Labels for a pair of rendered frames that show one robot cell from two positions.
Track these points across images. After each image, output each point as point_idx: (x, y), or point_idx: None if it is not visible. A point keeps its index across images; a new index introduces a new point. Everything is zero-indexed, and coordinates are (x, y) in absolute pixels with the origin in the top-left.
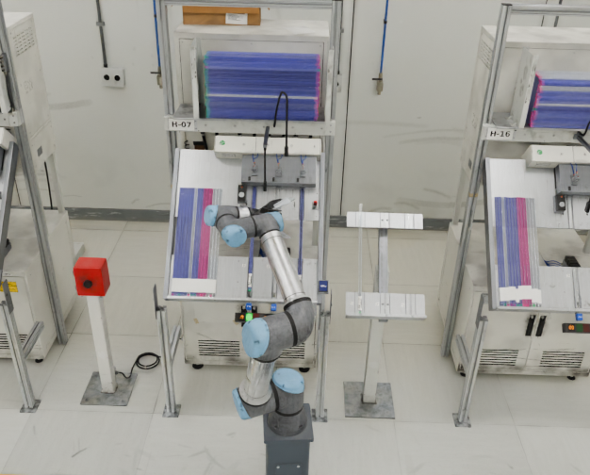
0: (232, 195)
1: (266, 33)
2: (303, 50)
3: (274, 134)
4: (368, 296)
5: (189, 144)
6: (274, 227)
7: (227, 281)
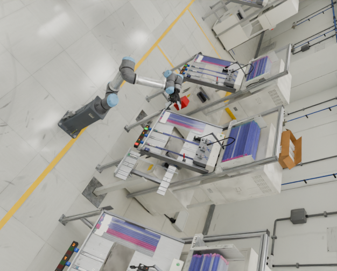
0: None
1: (268, 150)
2: None
3: None
4: (134, 160)
5: None
6: (166, 84)
7: (162, 126)
